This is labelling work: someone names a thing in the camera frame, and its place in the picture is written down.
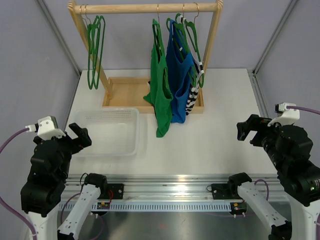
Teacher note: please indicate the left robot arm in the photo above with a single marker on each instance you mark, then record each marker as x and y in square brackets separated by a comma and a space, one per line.
[50, 163]

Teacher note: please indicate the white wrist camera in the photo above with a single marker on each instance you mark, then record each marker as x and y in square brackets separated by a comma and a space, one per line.
[285, 114]
[46, 128]

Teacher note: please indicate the blue tank top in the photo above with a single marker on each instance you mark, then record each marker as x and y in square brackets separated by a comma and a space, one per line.
[178, 78]

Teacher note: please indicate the green hanger of blue top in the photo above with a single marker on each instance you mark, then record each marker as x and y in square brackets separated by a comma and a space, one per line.
[181, 33]

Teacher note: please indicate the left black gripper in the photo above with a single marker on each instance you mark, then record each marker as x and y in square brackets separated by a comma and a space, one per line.
[82, 140]

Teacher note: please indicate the empty green hanger outer left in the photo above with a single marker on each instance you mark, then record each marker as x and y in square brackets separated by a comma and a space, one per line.
[90, 50]

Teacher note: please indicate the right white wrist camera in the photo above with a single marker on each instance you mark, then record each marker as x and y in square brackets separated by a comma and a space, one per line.
[285, 114]

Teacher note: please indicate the empty green hanger inner left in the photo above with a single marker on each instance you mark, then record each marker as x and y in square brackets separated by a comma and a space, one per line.
[101, 44]

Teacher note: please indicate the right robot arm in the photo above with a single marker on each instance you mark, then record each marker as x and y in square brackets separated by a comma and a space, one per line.
[288, 147]

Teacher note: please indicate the black white striped tank top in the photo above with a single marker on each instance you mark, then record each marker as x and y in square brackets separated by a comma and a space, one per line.
[197, 63]

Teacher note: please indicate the empty green hanger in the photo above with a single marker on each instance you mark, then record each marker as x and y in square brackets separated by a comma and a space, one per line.
[101, 44]
[90, 50]

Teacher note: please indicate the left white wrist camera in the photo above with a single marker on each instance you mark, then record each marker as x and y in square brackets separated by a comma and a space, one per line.
[46, 128]

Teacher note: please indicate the green hanger of striped top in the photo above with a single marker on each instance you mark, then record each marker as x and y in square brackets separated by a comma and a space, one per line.
[179, 17]

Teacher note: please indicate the white plastic basket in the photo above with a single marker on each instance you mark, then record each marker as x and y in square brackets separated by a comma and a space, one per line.
[114, 132]

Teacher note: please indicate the green tank top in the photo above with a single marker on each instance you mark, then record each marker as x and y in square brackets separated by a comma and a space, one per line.
[160, 98]

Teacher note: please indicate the white slotted cable duct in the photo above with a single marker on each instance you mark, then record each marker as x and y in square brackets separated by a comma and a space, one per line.
[121, 206]

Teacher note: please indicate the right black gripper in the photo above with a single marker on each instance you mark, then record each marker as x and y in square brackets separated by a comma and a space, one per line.
[255, 122]

